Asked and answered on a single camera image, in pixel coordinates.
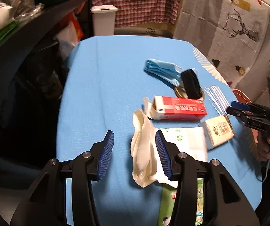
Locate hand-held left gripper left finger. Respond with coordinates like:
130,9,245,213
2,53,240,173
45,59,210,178
10,130,115,226

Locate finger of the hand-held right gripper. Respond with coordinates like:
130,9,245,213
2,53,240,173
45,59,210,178
226,107,267,129
231,101,267,114

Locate beige tissue pack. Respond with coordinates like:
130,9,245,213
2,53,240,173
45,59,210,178
200,115,235,146

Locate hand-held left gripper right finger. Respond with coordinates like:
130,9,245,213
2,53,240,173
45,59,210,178
155,130,260,226

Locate orange and white sack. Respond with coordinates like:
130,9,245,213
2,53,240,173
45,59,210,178
56,13,85,59

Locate cream paper bag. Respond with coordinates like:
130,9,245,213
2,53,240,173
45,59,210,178
131,109,160,188

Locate white pedal bin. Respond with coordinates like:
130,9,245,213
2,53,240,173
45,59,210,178
90,5,118,37

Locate grey cloth curtain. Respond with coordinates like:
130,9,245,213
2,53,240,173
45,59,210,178
173,0,270,92

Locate clear striped plastic sleeve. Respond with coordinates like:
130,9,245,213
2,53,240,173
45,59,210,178
204,86,231,116

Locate red and white carton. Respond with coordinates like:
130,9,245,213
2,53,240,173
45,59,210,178
142,95,207,121

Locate pink plastic basin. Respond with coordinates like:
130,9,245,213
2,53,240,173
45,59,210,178
231,88,252,105

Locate black strap roll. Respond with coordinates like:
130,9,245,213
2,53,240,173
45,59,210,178
181,69,200,99

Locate blue face mask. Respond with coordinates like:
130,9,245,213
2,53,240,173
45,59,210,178
144,58,199,86

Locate red plaid shirt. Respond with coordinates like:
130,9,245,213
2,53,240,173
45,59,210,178
90,0,182,29

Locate deer print curtain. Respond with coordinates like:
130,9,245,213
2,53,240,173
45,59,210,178
206,0,270,90

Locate green panda packet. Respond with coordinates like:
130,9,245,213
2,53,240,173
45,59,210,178
157,179,205,226

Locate black shelf rack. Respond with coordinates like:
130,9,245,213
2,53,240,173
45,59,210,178
0,0,93,151

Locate clear bag of dried food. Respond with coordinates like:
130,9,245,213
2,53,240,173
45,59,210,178
12,0,44,20

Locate blue printed tablecloth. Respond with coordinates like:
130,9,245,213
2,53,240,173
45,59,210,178
55,36,264,226

